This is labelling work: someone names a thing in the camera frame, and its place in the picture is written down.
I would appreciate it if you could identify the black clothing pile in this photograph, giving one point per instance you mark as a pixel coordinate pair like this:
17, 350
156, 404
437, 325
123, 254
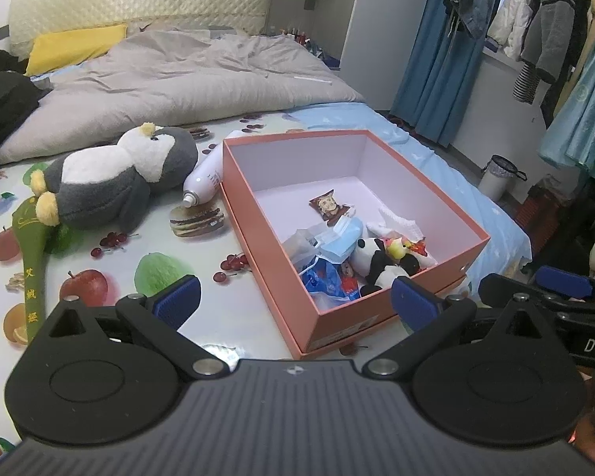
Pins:
5, 104

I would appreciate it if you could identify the cream quilted headboard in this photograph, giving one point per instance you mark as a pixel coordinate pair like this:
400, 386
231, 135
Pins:
129, 5

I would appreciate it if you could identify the fruit printed mat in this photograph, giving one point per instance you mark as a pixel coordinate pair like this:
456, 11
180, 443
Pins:
258, 297

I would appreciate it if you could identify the white paper strip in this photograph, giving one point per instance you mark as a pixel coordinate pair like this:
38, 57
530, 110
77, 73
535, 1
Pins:
312, 80

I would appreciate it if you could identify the small trash bin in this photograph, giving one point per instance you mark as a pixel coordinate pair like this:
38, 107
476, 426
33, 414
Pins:
498, 178

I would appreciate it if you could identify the blue plastic packet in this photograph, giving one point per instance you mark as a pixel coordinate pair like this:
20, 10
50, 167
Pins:
322, 277

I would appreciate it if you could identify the pink yellow small toy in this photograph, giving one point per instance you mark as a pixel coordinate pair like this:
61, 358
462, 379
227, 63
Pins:
399, 248

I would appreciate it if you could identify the small red packet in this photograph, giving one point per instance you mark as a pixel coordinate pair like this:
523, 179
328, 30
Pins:
349, 282

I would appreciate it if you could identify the grey duvet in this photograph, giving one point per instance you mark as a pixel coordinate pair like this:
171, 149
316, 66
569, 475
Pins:
178, 79

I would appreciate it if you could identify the panda plush toy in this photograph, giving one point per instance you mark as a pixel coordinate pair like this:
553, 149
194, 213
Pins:
364, 255

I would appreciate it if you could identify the light blue hanging dress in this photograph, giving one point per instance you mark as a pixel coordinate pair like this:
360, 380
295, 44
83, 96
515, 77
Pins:
585, 119

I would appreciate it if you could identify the white plastic bag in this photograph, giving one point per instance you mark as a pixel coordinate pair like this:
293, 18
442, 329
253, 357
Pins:
399, 223

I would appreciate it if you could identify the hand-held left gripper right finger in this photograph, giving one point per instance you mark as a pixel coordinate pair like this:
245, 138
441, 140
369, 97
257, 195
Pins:
412, 302

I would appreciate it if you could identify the grey white penguin plush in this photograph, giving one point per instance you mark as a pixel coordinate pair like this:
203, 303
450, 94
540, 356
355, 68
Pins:
99, 178

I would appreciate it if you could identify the hanging white jacket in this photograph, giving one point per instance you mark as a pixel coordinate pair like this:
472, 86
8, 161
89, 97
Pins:
513, 20

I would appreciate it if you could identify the grey striped sweater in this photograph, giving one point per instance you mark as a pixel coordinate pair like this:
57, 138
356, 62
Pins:
555, 25

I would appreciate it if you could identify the green fabric massage hammer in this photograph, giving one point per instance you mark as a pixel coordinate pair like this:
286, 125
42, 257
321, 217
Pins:
34, 267

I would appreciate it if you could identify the red brown box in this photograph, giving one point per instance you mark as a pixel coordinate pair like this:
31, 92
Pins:
545, 210

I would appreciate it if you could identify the cluttered bedside items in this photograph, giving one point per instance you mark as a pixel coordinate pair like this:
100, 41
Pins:
307, 47

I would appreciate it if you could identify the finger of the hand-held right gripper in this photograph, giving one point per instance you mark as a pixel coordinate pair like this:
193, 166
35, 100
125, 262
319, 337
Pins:
565, 282
550, 302

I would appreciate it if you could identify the white wardrobe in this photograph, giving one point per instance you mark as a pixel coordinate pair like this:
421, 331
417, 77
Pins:
377, 34

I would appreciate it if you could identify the red snack packet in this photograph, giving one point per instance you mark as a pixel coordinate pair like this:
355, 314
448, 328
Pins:
329, 206

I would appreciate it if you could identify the pink cardboard box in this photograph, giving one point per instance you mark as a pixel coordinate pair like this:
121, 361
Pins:
277, 277

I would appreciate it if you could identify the blue face mask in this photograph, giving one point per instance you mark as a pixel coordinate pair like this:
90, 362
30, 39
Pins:
337, 240

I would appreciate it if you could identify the white spray bottle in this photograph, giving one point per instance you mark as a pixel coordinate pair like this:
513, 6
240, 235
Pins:
206, 181

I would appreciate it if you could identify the yellow pillow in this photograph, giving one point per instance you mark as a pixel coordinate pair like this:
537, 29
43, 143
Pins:
69, 47

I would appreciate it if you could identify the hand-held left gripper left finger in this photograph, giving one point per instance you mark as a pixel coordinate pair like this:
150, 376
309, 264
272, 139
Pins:
178, 302

